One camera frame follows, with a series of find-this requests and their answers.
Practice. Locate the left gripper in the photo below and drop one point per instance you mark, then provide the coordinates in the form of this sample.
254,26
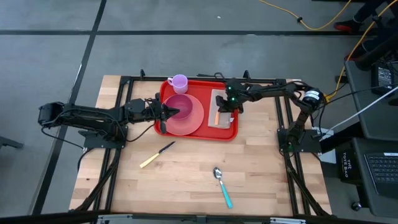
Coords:
154,110

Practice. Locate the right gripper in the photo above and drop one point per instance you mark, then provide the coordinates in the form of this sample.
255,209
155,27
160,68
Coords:
236,93

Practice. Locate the magenta plastic bowl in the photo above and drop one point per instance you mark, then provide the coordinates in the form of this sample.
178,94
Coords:
185,105

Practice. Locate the coral pink plate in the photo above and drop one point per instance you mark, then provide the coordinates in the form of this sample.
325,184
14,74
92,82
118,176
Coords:
192,124

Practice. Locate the lilac plastic mug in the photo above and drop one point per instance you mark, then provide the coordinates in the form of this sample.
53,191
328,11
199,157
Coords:
180,84

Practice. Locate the beige cloth napkin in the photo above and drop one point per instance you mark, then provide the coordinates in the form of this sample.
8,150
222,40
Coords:
224,123

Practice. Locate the red plastic tray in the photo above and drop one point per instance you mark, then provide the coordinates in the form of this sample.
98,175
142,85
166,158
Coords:
199,132

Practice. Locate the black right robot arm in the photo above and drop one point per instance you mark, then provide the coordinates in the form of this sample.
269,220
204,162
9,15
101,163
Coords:
280,90

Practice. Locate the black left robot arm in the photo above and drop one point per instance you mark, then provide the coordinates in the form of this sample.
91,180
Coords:
93,113

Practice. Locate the black tote bag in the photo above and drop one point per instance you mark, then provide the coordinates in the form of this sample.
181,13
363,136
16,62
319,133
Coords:
347,166

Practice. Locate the black power supply box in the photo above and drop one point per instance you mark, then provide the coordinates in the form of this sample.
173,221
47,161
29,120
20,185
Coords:
384,77

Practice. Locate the person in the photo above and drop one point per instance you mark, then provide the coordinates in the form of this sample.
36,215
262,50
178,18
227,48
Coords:
370,11

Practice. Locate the black floor stand foot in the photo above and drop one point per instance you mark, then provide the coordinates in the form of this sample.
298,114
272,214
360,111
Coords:
9,142

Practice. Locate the black caster wheel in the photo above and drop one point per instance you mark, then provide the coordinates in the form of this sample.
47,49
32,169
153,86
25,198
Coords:
356,206

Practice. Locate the dark laptop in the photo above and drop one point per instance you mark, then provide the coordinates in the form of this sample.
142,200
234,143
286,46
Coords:
384,171

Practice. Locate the black aluminium table frame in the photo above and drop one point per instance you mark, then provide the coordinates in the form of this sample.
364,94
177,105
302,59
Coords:
149,77

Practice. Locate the silver mount bar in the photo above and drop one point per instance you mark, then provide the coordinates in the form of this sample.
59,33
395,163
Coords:
118,217

